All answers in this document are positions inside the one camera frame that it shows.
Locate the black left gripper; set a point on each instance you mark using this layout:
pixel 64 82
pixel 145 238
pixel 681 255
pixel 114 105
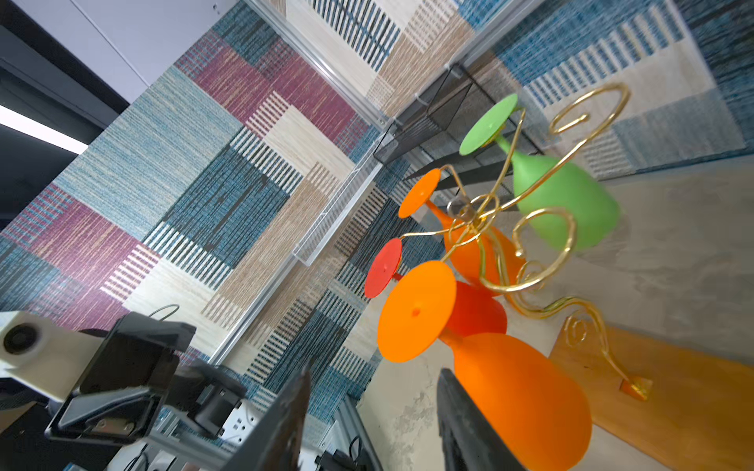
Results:
pixel 132 376

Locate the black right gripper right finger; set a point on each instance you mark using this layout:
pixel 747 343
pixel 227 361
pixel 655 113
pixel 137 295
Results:
pixel 469 442

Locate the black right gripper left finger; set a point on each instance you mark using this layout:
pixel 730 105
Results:
pixel 276 440

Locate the orange wine glass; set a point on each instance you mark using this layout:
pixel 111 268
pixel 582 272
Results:
pixel 476 249
pixel 537 410

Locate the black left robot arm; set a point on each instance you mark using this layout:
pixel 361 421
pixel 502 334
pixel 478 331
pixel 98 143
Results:
pixel 217 395

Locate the red wine glass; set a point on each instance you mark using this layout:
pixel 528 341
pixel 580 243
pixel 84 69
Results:
pixel 475 311

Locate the wooden rack base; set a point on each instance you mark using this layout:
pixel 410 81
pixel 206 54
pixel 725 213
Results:
pixel 699 412

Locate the green wine glass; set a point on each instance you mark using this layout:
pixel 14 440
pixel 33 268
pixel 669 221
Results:
pixel 571 188

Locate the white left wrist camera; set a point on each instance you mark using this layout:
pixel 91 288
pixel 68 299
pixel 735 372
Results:
pixel 43 356

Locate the gold wire glass rack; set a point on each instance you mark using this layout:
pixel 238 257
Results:
pixel 546 238

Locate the black wire mesh shelf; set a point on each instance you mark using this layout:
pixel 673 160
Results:
pixel 428 134

